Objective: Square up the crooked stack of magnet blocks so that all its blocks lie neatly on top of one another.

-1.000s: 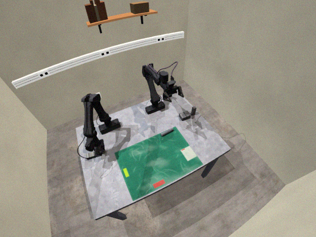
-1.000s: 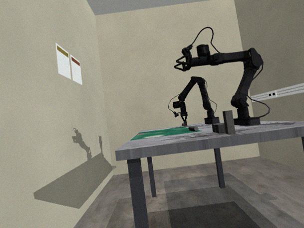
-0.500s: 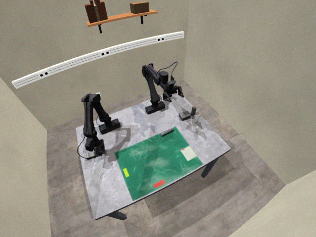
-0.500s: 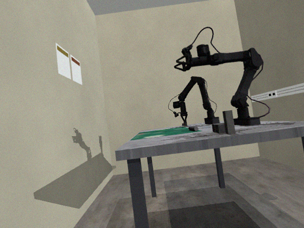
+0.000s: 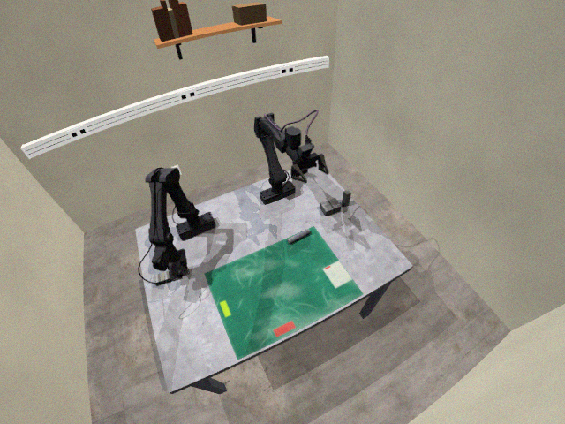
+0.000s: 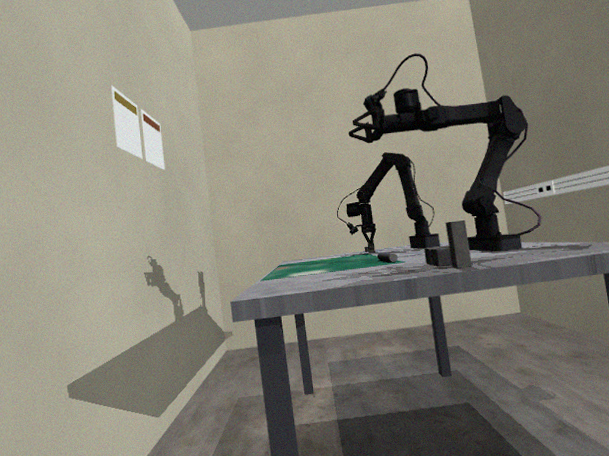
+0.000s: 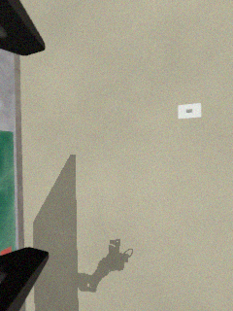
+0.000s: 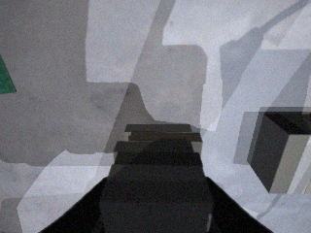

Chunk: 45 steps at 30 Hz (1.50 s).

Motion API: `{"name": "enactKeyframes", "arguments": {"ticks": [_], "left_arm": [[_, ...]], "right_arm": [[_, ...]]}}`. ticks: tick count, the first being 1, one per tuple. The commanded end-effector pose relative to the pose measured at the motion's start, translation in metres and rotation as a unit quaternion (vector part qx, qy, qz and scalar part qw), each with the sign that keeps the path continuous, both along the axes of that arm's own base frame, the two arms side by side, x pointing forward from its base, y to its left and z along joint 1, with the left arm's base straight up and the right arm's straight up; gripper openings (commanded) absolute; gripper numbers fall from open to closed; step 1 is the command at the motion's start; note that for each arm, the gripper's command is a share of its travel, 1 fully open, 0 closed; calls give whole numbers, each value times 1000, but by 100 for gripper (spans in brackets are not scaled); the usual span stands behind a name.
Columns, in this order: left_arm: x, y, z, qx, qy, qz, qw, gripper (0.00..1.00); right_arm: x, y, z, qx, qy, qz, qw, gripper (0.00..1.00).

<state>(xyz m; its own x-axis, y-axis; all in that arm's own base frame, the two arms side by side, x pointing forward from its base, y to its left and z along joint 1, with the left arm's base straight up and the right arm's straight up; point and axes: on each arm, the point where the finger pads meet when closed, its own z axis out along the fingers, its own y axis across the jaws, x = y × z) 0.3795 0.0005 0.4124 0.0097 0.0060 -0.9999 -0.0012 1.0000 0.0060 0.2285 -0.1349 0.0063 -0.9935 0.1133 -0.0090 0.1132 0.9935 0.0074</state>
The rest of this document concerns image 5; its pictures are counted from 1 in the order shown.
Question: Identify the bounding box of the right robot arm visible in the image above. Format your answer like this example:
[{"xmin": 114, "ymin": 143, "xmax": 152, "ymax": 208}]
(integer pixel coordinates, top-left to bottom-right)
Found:
[{"xmin": 146, "ymin": 168, "xmax": 214, "ymax": 271}]

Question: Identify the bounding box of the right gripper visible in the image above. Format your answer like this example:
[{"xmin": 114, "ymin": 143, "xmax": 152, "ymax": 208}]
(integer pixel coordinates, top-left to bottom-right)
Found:
[{"xmin": 168, "ymin": 249, "xmax": 187, "ymax": 278}]

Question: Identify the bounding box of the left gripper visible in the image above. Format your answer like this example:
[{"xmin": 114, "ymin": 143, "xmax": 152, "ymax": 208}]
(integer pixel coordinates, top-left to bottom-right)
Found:
[{"xmin": 290, "ymin": 150, "xmax": 329, "ymax": 183}]

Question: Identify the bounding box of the grey metal cylinder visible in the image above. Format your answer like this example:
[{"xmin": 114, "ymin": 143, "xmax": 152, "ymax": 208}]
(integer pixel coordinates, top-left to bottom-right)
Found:
[{"xmin": 288, "ymin": 229, "xmax": 310, "ymax": 244}]

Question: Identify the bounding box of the green flat mat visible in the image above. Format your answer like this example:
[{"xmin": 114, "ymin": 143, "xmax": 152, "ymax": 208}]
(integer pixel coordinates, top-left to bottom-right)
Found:
[{"xmin": 205, "ymin": 226, "xmax": 363, "ymax": 360}]

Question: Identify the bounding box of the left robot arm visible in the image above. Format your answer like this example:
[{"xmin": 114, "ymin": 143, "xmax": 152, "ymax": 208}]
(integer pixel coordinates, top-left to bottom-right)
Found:
[{"xmin": 254, "ymin": 112, "xmax": 314, "ymax": 201}]

